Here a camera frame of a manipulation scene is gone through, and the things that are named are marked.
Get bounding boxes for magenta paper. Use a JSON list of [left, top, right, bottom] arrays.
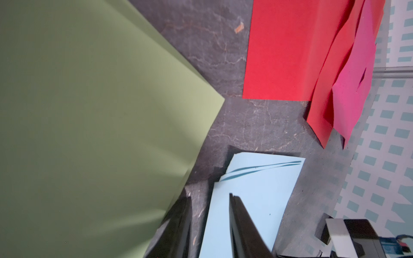
[[332, 1, 376, 148]]

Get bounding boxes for blue paper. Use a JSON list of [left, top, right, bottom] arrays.
[[200, 152, 305, 258]]

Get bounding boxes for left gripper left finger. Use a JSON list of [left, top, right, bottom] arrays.
[[145, 197, 192, 258]]

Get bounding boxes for red paper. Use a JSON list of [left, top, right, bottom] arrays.
[[305, 0, 386, 149], [243, 1, 354, 101]]

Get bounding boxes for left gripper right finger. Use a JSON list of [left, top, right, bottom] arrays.
[[229, 193, 273, 258]]

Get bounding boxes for large green paper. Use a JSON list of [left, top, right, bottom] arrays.
[[1, 1, 224, 258]]

